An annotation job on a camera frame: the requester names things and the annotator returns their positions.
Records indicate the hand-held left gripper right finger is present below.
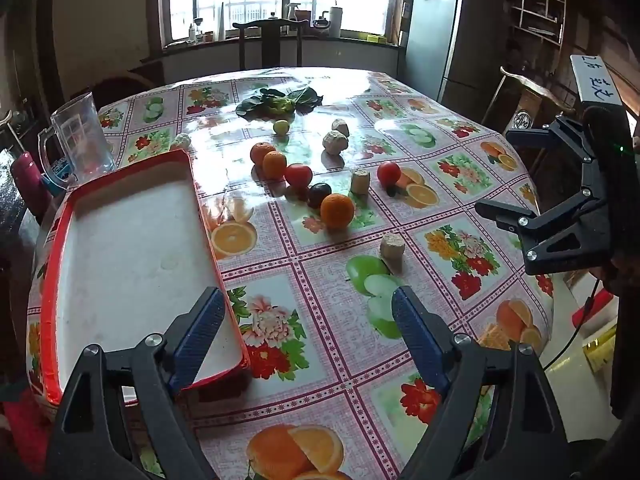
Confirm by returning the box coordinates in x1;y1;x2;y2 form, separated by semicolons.
391;286;571;480

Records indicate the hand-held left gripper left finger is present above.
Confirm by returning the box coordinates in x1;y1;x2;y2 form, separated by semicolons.
47;286;228;480

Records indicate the large orange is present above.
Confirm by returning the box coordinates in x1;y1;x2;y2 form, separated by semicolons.
320;193;355;231

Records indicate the green leafy vegetable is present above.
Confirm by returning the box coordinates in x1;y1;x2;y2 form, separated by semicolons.
235;86;323;119

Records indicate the gold framed chair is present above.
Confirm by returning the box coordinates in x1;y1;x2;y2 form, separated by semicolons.
480;66;577;137

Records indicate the red rimmed white tray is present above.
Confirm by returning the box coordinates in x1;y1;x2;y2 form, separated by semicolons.
40;149;251;406

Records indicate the grey refrigerator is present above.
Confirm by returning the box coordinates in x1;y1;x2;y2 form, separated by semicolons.
400;0;482;107

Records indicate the dark wooden chair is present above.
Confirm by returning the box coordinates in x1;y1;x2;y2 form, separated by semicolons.
232;18;311;71

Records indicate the red tomato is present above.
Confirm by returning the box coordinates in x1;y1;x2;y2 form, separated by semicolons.
377;161;402;188
285;163;314;191

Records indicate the black cable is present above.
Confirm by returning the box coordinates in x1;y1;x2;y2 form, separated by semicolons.
542;280;602;372

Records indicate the blue cardboard box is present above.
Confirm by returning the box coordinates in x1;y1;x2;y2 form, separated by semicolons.
41;159;77;192

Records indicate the wooden wall shelf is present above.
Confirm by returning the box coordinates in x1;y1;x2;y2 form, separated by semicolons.
510;0;569;47

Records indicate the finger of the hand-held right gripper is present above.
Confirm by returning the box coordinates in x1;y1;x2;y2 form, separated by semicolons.
506;116;589;162
475;187;612;277

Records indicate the small orange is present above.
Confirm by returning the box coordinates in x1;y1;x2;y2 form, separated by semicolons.
262;151;288;181
250;142;276;166

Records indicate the clear glass pitcher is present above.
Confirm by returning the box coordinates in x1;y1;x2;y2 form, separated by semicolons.
38;92;118;192

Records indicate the pink thermos bottle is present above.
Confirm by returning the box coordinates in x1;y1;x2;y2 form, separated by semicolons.
11;152;52;222

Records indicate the dark purple plum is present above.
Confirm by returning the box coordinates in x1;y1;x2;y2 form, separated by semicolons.
306;183;333;209

